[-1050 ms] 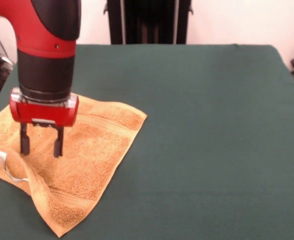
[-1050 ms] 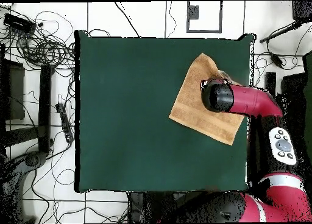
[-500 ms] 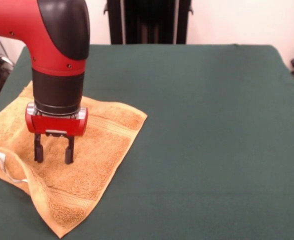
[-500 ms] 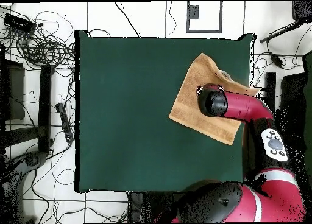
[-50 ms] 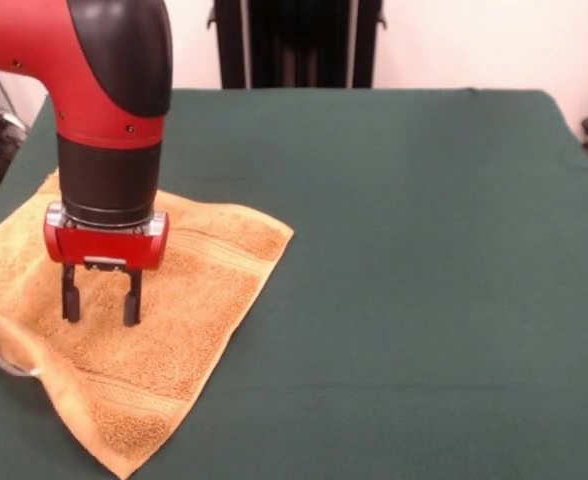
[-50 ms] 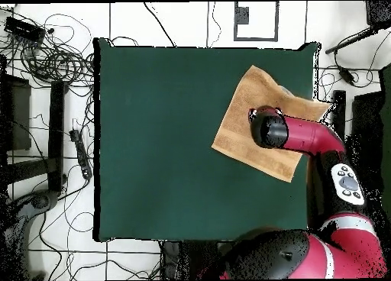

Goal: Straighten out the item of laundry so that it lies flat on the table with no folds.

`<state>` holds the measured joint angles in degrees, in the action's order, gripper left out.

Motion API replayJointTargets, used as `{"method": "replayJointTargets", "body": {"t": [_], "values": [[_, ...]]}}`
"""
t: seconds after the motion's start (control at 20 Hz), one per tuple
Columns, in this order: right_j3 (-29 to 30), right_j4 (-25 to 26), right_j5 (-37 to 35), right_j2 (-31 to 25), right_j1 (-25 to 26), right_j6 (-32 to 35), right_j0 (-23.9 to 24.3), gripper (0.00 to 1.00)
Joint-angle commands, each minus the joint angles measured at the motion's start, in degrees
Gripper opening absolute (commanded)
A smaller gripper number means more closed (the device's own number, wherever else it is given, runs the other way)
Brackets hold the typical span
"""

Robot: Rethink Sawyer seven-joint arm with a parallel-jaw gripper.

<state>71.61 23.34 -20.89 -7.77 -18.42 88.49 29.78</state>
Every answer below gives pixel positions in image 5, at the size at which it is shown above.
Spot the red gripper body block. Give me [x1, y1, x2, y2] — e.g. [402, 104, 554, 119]
[43, 202, 171, 272]

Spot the tan terry towel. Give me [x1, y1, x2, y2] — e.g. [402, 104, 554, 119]
[0, 168, 295, 480]

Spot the dark green table cloth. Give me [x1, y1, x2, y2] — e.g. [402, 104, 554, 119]
[0, 87, 588, 480]

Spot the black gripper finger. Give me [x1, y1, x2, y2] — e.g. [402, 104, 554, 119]
[122, 268, 144, 328]
[60, 261, 82, 323]

